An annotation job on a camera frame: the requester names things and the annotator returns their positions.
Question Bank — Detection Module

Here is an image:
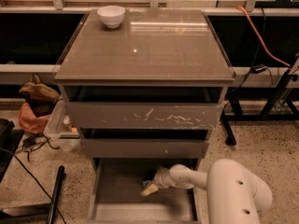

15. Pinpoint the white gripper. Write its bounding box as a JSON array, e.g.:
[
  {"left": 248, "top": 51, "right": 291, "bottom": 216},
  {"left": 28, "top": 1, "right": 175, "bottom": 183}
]
[{"left": 141, "top": 168, "right": 172, "bottom": 196}]

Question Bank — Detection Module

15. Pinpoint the blue silver redbull can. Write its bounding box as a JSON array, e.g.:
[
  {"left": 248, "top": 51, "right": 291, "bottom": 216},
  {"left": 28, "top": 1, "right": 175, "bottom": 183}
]
[{"left": 143, "top": 180, "right": 154, "bottom": 188}]

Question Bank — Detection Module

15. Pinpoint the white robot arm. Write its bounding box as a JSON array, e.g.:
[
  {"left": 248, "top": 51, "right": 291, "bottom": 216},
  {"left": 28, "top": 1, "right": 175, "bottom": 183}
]
[{"left": 141, "top": 159, "right": 273, "bottom": 224}]

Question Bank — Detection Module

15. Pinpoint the grey open bottom drawer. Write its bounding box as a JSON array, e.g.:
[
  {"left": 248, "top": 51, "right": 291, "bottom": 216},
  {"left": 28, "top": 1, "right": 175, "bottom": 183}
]
[{"left": 87, "top": 158, "right": 201, "bottom": 224}]

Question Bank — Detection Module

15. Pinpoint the grey middle drawer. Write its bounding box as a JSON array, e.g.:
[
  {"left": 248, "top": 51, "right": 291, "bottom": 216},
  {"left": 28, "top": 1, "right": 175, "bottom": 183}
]
[{"left": 80, "top": 139, "right": 208, "bottom": 159}]

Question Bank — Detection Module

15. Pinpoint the grey top drawer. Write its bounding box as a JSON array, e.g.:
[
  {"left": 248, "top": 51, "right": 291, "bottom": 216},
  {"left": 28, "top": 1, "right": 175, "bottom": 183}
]
[{"left": 66, "top": 102, "right": 223, "bottom": 130}]

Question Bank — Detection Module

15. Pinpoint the grey drawer cabinet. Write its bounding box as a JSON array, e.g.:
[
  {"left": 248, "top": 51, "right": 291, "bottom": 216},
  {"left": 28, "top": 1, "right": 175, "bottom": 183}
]
[{"left": 53, "top": 8, "right": 235, "bottom": 224}]

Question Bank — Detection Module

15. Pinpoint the black metal bar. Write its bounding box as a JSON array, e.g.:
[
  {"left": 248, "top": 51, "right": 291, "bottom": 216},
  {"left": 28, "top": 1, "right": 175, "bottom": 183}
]
[{"left": 46, "top": 166, "right": 65, "bottom": 224}]

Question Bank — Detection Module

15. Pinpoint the clear plastic container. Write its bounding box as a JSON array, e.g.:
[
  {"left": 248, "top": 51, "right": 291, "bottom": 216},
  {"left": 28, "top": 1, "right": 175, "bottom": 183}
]
[{"left": 44, "top": 100, "right": 79, "bottom": 152}]

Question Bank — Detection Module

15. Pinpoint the orange cloth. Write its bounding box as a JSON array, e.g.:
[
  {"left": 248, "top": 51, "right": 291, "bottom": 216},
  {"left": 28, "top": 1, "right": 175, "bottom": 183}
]
[{"left": 18, "top": 103, "right": 50, "bottom": 134}]

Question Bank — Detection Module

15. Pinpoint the black power adapter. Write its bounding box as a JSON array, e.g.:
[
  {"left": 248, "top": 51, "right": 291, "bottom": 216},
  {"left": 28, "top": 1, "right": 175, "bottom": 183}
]
[{"left": 250, "top": 64, "right": 267, "bottom": 74}]

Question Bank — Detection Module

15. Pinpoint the white ceramic bowl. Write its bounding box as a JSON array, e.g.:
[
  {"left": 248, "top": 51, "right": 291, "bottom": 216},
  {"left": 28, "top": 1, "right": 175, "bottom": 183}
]
[{"left": 97, "top": 6, "right": 125, "bottom": 28}]

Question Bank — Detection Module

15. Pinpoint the black table leg frame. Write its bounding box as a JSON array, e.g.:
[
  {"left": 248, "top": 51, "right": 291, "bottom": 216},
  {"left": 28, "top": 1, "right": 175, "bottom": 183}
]
[{"left": 221, "top": 70, "right": 299, "bottom": 146}]

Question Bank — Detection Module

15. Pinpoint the black floor cable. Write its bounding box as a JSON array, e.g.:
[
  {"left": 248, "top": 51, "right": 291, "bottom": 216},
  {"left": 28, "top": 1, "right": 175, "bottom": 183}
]
[{"left": 0, "top": 147, "right": 67, "bottom": 224}]

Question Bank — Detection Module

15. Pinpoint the orange cable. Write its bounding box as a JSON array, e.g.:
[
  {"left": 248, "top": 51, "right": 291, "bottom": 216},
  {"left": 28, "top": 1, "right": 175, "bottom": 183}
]
[{"left": 235, "top": 5, "right": 292, "bottom": 68}]

